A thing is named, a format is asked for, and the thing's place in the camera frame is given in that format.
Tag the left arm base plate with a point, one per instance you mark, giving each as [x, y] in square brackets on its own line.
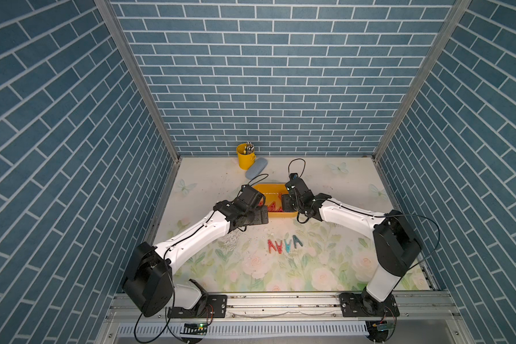
[205, 306]

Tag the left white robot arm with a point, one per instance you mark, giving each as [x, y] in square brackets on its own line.
[148, 278]

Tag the yellow storage box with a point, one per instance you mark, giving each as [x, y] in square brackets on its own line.
[273, 187]

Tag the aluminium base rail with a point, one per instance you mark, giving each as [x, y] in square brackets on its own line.
[301, 317]

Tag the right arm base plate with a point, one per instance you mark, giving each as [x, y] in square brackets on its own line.
[354, 305]

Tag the red clothespin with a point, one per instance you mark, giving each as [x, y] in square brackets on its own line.
[279, 247]
[271, 246]

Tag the teal clothespin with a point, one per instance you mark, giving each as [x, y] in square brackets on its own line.
[296, 242]

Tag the grey glasses case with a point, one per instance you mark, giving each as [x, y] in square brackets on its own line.
[256, 168]

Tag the yellow pen cup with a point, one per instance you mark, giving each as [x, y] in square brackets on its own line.
[246, 155]

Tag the light blue clothespin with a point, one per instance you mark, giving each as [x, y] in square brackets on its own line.
[288, 245]

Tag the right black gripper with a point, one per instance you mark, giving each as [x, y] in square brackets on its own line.
[285, 203]

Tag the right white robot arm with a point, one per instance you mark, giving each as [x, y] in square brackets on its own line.
[395, 242]

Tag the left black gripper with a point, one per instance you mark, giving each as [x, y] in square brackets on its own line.
[259, 219]

